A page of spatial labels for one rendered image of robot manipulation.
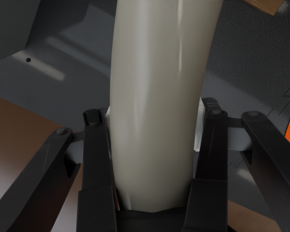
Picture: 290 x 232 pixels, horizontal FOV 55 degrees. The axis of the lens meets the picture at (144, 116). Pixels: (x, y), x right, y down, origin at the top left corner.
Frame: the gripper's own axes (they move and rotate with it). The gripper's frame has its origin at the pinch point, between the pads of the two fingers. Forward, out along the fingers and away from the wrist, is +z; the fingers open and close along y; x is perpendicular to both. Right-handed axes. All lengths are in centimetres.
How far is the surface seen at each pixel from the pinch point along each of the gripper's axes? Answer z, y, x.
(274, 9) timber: 73, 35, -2
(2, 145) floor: 95, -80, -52
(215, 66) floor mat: 87, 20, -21
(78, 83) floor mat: 90, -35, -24
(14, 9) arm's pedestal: 73, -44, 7
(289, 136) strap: 85, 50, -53
